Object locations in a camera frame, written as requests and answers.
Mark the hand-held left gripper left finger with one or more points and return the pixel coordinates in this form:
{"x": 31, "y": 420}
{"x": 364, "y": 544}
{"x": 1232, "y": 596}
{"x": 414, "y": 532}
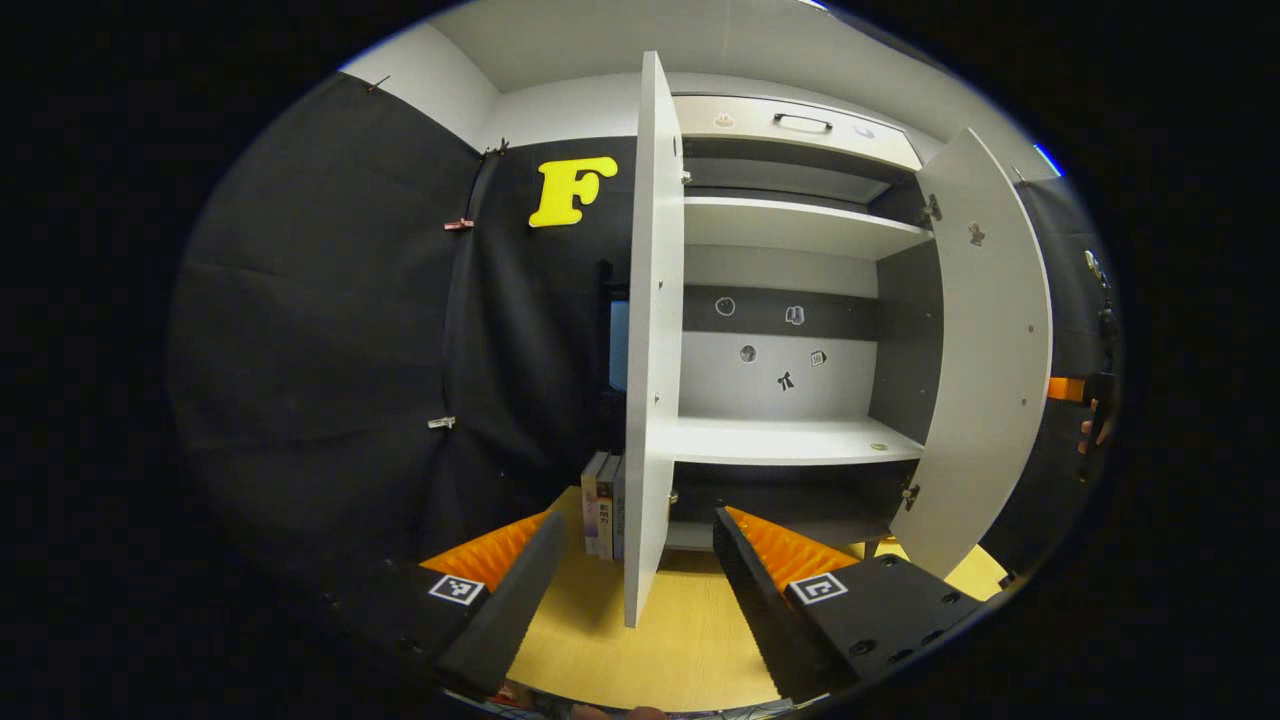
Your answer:
{"x": 510, "y": 620}

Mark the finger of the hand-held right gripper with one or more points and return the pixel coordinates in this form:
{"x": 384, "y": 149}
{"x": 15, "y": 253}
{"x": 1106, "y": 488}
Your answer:
{"x": 1066, "y": 390}

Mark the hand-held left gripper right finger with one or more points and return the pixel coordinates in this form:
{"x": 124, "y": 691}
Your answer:
{"x": 765, "y": 620}

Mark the white cabinet door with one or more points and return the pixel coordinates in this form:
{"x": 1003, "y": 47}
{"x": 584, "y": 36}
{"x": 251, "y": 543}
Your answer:
{"x": 655, "y": 350}
{"x": 990, "y": 350}

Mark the white cabinet shelf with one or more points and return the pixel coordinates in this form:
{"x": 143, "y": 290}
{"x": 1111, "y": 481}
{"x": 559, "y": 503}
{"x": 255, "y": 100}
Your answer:
{"x": 790, "y": 225}
{"x": 780, "y": 440}

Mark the white and grey cabinet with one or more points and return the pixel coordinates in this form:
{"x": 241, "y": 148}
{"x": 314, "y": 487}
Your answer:
{"x": 780, "y": 270}

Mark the white cabinet drawer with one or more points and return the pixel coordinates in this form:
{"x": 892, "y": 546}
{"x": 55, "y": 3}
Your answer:
{"x": 850, "y": 148}

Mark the white upright book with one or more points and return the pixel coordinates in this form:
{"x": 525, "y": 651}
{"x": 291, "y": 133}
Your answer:
{"x": 589, "y": 500}

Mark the grey upright book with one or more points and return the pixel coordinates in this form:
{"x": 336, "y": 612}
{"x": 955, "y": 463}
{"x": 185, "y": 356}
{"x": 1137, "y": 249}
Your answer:
{"x": 620, "y": 515}

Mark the black backdrop cloth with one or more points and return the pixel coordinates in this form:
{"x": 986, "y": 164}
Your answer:
{"x": 300, "y": 350}

